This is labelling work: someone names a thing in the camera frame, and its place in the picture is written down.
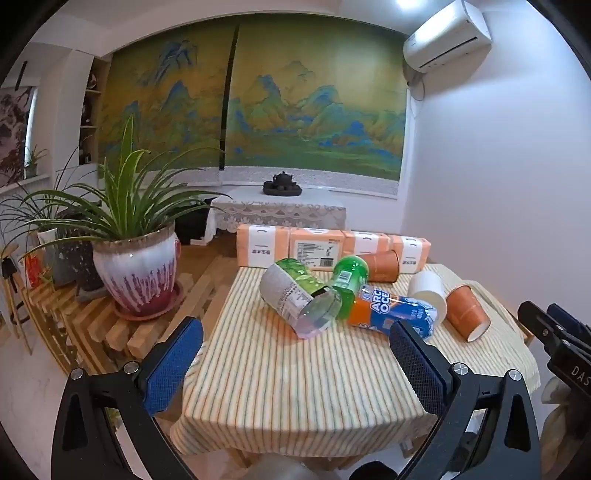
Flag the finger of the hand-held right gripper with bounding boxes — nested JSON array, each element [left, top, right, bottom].
[[517, 300, 576, 366], [547, 304, 591, 345]]

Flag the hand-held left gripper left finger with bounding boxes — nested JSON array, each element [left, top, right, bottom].
[[50, 316, 206, 480]]

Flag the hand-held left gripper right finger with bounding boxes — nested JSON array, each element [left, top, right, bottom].
[[389, 320, 542, 480]]

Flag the orange paper cup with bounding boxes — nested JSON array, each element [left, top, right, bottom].
[[444, 284, 491, 342], [358, 249, 402, 283]]

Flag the white paper cup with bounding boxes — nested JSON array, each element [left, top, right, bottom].
[[409, 270, 448, 321]]

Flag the pink plant saucer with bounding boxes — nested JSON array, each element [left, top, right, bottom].
[[113, 281, 184, 321]]

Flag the beige cloth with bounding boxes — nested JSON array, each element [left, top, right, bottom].
[[539, 375, 591, 464]]

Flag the orange and blue bottle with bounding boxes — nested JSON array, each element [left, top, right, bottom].
[[346, 284, 438, 342]]

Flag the wooden slatted plant rack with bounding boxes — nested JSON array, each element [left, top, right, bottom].
[[28, 272, 218, 374]]

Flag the spider plant in glazed pot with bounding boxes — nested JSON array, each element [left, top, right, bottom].
[[18, 113, 227, 319]]

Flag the striped tablecloth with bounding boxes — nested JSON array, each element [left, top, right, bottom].
[[170, 263, 541, 462]]

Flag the green plastic bottle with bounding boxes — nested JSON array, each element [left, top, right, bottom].
[[330, 255, 370, 320]]

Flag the orange and white box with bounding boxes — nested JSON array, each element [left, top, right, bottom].
[[342, 231, 392, 259], [388, 234, 432, 276], [288, 227, 346, 271], [236, 224, 291, 267]]

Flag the clear jar green label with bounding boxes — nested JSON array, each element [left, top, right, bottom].
[[259, 258, 345, 340]]

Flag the black bag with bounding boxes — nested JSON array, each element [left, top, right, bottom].
[[174, 196, 219, 246]]

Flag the plant in dark speckled pot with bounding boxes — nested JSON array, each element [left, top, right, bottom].
[[0, 185, 105, 292]]

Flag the wooden stool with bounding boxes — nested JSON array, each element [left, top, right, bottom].
[[0, 244, 34, 356]]

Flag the plant in white pot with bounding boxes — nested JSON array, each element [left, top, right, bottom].
[[36, 225, 60, 259]]

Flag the white lace cloth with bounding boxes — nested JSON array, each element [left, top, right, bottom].
[[210, 198, 347, 240]]

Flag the small windowsill plant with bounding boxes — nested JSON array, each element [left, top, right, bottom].
[[23, 145, 49, 179]]

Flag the landscape painted roller blind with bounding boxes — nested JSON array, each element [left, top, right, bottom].
[[221, 13, 409, 200], [95, 21, 238, 188]]

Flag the framed ink painting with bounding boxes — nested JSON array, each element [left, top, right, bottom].
[[0, 85, 38, 188]]

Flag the white air conditioner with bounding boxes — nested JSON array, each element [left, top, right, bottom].
[[403, 0, 492, 73]]

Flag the wooden wall shelf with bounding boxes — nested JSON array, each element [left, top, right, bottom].
[[78, 58, 112, 167]]

